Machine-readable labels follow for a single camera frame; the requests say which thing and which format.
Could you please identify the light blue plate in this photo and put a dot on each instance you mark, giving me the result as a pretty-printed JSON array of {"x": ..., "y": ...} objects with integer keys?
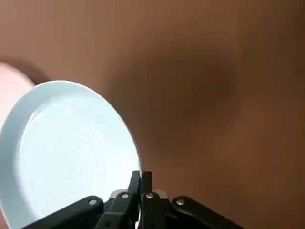
[{"x": 71, "y": 143}]

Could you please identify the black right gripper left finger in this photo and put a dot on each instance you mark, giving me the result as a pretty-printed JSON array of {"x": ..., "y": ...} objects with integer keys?
[{"x": 78, "y": 212}]

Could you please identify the pink plate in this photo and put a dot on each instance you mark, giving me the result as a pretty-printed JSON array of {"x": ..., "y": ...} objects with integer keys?
[{"x": 12, "y": 88}]

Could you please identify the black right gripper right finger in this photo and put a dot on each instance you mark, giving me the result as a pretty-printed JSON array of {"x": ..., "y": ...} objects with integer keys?
[{"x": 166, "y": 214}]

